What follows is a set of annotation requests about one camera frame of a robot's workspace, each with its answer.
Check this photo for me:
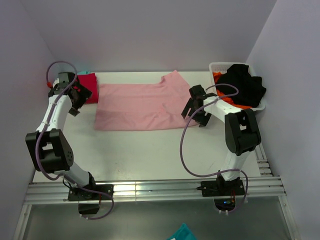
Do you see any pink t-shirt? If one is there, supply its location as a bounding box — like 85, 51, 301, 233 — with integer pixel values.
94, 70, 190, 131

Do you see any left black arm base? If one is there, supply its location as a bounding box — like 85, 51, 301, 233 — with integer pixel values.
62, 179, 115, 220

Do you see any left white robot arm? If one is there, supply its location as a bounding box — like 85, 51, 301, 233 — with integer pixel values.
25, 72, 98, 200

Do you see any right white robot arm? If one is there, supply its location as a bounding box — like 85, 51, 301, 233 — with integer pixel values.
179, 83, 262, 195

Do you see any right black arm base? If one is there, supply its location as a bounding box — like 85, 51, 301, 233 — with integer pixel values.
196, 176, 248, 215

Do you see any red folded t-shirt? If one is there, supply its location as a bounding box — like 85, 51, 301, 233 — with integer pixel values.
78, 73, 99, 104

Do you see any teal folded t-shirt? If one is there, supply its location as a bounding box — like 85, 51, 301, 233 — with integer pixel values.
77, 70, 91, 75

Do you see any orange t-shirt in basket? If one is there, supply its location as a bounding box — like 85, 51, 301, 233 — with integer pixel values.
212, 71, 253, 111

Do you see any white plastic laundry basket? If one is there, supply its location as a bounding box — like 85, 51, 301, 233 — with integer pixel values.
208, 61, 266, 112

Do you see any black t-shirt in basket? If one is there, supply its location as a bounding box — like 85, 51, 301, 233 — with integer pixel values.
212, 64, 267, 109

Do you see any teal cloth on floor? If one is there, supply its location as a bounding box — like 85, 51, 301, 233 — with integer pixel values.
167, 223, 197, 240

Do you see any right side aluminium rail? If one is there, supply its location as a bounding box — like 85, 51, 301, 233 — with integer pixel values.
254, 143, 273, 177

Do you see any aluminium mounting rail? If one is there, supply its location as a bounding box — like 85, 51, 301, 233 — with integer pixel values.
23, 176, 286, 205

